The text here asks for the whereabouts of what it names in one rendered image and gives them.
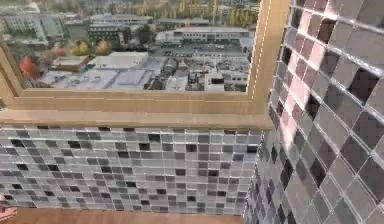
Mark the wooden framed window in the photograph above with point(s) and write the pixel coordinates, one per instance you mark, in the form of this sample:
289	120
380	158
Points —
133	103

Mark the pink object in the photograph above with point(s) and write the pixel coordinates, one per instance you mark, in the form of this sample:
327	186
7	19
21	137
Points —
6	210

